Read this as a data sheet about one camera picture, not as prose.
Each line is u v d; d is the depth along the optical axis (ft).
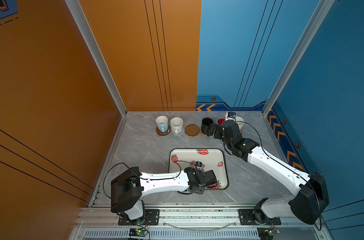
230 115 2.25
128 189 1.41
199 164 2.39
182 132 3.48
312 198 1.30
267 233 2.32
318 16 2.35
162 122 3.41
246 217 2.39
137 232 2.33
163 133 3.45
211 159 3.11
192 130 3.57
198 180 1.83
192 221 2.39
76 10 2.29
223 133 2.01
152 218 2.42
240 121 3.46
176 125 3.30
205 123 3.16
